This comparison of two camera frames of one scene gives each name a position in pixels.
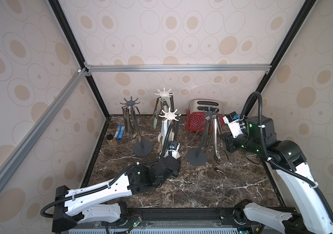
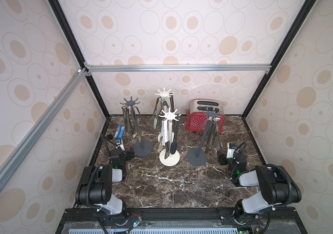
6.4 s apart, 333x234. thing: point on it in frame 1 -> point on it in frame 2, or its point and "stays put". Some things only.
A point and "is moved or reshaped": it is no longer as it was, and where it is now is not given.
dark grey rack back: (197, 157) stays put
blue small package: (120, 131) stays put
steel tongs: (218, 139) is moved or reshaped
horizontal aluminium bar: (254, 69) stays put
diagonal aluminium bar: (0, 180) stays put
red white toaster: (199, 109) stays put
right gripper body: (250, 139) -> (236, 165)
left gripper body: (175, 170) -> (126, 156)
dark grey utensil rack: (142, 147) stays put
